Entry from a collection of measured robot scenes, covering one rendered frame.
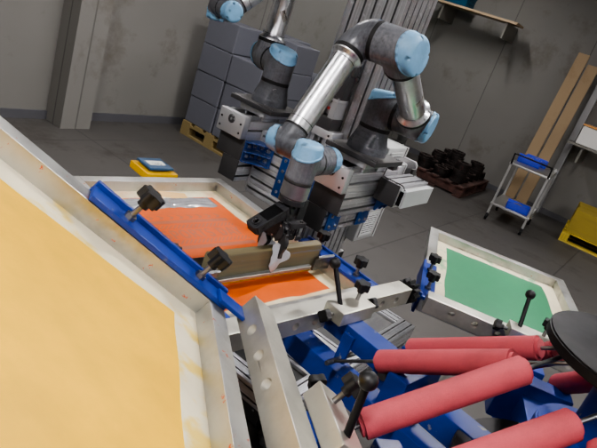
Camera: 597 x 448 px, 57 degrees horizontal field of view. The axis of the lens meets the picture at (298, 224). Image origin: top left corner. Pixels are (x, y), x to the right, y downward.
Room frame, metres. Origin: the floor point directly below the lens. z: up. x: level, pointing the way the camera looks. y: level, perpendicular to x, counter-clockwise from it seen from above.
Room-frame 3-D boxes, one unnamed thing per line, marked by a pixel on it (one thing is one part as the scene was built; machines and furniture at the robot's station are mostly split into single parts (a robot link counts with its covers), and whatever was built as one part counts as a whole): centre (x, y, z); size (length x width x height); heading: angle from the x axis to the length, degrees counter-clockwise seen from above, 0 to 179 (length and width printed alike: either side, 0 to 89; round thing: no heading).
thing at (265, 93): (2.30, 0.28, 1.31); 0.15 x 0.15 x 0.10
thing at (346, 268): (1.57, -0.15, 0.98); 0.30 x 0.05 x 0.07; 51
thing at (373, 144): (2.05, -0.14, 1.31); 0.15 x 0.15 x 0.10
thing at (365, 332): (1.15, -0.23, 1.02); 0.17 x 0.06 x 0.05; 51
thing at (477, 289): (1.73, -0.75, 1.05); 1.08 x 0.61 x 0.23; 171
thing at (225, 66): (6.23, 0.87, 0.64); 1.29 x 0.86 x 1.28; 150
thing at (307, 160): (1.39, 0.04, 1.31); 0.09 x 0.08 x 0.11; 154
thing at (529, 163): (7.07, -2.53, 0.45); 0.98 x 0.56 x 0.91; 151
